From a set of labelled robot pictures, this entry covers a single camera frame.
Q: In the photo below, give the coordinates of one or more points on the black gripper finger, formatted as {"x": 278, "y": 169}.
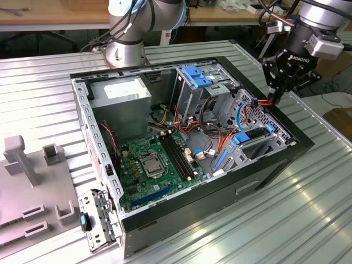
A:
{"x": 269, "y": 79}
{"x": 305, "y": 82}

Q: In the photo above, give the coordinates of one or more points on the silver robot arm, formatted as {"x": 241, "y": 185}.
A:
{"x": 123, "y": 52}

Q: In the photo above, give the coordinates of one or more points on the grey metal disk bay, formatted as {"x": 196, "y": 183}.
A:
{"x": 277, "y": 143}

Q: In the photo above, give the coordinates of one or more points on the brown cardboard box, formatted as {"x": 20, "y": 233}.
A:
{"x": 339, "y": 121}

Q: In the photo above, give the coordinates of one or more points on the blue plastic drive latch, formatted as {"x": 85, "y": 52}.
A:
{"x": 192, "y": 72}

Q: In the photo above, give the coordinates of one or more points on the grey metal drive cage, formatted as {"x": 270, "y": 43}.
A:
{"x": 189, "y": 101}

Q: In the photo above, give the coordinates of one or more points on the black RAM slot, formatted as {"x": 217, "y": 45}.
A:
{"x": 182, "y": 154}
{"x": 174, "y": 156}

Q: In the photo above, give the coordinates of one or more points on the silver CPU socket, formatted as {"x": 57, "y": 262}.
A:
{"x": 151, "y": 166}

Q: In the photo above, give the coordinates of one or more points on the black open PC case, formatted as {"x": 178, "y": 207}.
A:
{"x": 192, "y": 209}

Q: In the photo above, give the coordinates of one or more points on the grey power supply unit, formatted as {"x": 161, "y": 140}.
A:
{"x": 121, "y": 115}

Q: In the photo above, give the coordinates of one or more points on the blue expansion slot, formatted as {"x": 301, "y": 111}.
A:
{"x": 152, "y": 195}

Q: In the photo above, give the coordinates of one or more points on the black case fan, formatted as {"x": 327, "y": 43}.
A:
{"x": 110, "y": 154}

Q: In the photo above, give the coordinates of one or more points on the green motherboard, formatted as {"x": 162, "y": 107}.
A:
{"x": 129, "y": 192}

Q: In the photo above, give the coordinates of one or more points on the black latch with blue tab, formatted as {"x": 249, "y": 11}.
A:
{"x": 87, "y": 223}

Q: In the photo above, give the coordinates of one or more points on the wooden desk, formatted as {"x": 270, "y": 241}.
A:
{"x": 41, "y": 16}

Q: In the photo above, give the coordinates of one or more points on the grey parts rack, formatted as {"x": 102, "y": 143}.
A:
{"x": 41, "y": 178}

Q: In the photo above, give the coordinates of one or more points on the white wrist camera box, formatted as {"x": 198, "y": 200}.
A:
{"x": 327, "y": 48}

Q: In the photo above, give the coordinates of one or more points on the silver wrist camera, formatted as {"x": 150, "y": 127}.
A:
{"x": 276, "y": 27}

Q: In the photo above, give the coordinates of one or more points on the silver expansion slot bracket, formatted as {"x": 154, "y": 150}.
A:
{"x": 96, "y": 242}

